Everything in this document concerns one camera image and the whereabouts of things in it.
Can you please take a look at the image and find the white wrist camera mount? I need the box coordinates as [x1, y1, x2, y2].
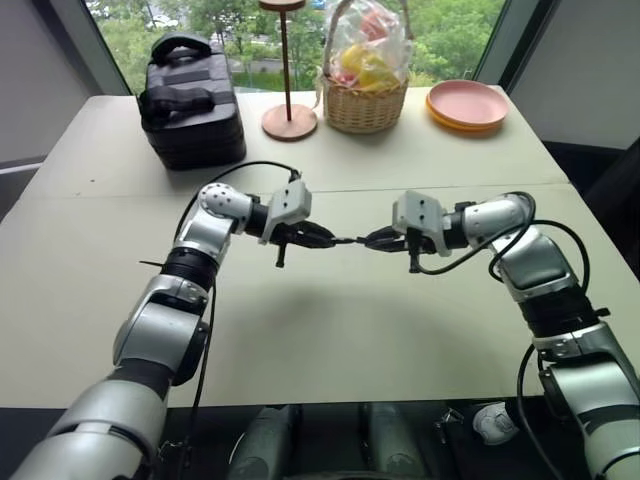
[257, 180, 313, 246]
[390, 190, 452, 258]

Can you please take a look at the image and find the white crumpled object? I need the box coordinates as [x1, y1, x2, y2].
[471, 401, 520, 447]

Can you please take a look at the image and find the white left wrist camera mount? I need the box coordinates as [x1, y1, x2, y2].
[257, 180, 313, 246]

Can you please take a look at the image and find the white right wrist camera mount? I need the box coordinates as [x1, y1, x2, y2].
[390, 190, 452, 258]

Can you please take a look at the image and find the plastic wrapped toy fruit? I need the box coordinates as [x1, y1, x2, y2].
[324, 0, 412, 92]

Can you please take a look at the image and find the black padded carry case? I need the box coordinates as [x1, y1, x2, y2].
[137, 31, 248, 172]

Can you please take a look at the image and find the woven wicker basket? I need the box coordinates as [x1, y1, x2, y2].
[313, 0, 416, 135]

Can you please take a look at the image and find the wooden stand with round base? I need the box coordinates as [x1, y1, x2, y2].
[258, 0, 320, 143]

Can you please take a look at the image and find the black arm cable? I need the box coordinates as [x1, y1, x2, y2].
[172, 160, 304, 451]
[408, 191, 612, 441]

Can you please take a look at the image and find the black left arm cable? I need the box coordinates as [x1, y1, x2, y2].
[172, 160, 304, 451]

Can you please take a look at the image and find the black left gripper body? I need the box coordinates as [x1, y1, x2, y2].
[266, 219, 322, 270]

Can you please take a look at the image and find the pink plate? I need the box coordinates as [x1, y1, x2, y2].
[427, 79, 509, 127]

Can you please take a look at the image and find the orange plate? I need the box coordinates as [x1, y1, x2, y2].
[425, 97, 507, 134]

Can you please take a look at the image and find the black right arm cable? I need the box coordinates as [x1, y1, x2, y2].
[408, 191, 612, 441]

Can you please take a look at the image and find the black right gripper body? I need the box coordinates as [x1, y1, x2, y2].
[396, 228, 437, 275]

